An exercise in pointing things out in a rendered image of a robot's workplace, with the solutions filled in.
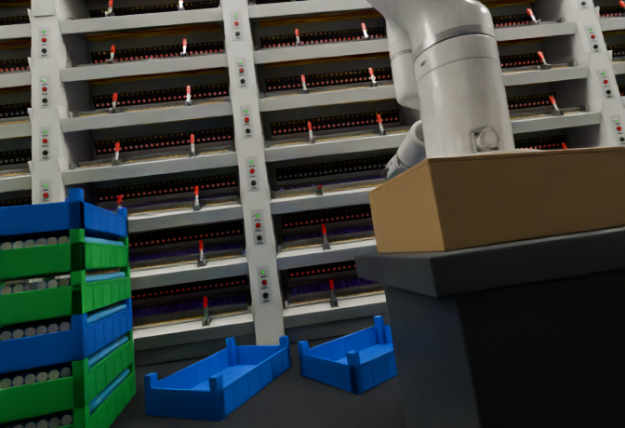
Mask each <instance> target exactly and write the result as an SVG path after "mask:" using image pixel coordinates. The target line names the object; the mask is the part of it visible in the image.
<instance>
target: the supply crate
mask: <svg viewBox="0 0 625 428"><path fill-rule="evenodd" d="M68 191H69V201H64V202H54V203H44V204H33V205H23V206H12V207H0V244H3V243H5V242H16V241H27V240H29V239H32V240H37V239H39V238H46V239H48V238H49V237H61V236H70V235H69V230H70V229H78V228H81V229H85V236H89V237H96V238H102V239H108V240H110V239H118V238H121V237H128V221H127V209H126V208H118V209H117V214H116V213H114V212H111V211H109V210H106V209H104V208H101V207H96V206H94V205H91V204H89V203H87V202H84V190H83V189H80V188H71V189H68Z"/></svg>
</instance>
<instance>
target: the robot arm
mask: <svg viewBox="0 0 625 428"><path fill-rule="evenodd" d="M366 1H367V2H368V3H369V4H370V5H371V6H372V7H374V8H375V9H376V10H377V11H378V12H379V13H380V14H382V15H383V16H384V18H385V20H386V26H387V36H388V44H389V51H390V58H391V66H392V77H393V83H394V90H395V97H396V99H397V102H398V103H399V104H400V105H402V106H405V107H408V108H412V109H416V110H419V111H420V115H421V120H420V121H418V122H416V123H415V124H414V125H413V126H412V127H411V128H410V130H409V131H408V133H407V135H406V137H405V139H404V141H403V142H402V144H401V146H400V147H399V149H398V151H397V154H396V155H395V156H394V157H393V158H392V159H391V160H390V161H389V162H388V164H387V166H386V167H385V168H386V169H384V170H383V171H381V172H380V174H381V176H386V177H387V180H388V181H389V180H390V179H392V178H394V177H396V176H397V175H399V174H401V173H403V172H404V171H406V170H408V169H410V168H411V167H413V166H414V165H416V164H418V163H420V162H421V161H423V160H425V159H427V158H432V157H447V156H462V155H477V154H505V153H521V152H536V151H542V150H538V149H515V146H514V140H513V135H512V125H511V119H510V115H509V109H508V103H507V98H506V93H505V87H504V82H503V76H502V71H501V66H500V60H499V51H498V45H497V40H496V35H495V30H494V25H493V21H492V18H491V15H490V12H489V10H488V9H487V7H486V6H485V5H483V4H482V3H480V2H478V1H476V0H366Z"/></svg>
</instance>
